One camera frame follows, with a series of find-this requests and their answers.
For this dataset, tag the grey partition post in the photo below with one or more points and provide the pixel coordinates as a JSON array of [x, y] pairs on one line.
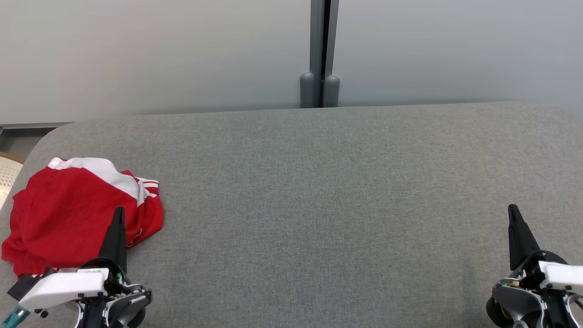
[[316, 36]]

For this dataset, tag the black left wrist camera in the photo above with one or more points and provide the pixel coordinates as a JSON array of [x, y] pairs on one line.
[[25, 284]]

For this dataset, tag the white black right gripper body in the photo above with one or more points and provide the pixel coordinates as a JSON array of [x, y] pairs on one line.
[[562, 275]]

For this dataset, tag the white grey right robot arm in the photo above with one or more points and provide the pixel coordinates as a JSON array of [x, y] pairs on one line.
[[510, 303]]

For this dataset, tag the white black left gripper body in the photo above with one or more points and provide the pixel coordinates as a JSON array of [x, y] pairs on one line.
[[63, 287]]

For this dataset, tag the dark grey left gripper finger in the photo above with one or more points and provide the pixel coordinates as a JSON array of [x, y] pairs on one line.
[[116, 246]]

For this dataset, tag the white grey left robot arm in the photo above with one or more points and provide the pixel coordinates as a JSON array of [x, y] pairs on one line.
[[132, 296]]

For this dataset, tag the grey rounded post cap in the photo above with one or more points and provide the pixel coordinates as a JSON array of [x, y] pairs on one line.
[[332, 93], [307, 91]]

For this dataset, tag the red Bulls 23 shorts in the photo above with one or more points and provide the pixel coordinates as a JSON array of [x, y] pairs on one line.
[[59, 214]]

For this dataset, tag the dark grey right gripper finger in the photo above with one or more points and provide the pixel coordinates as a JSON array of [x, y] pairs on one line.
[[519, 241]]

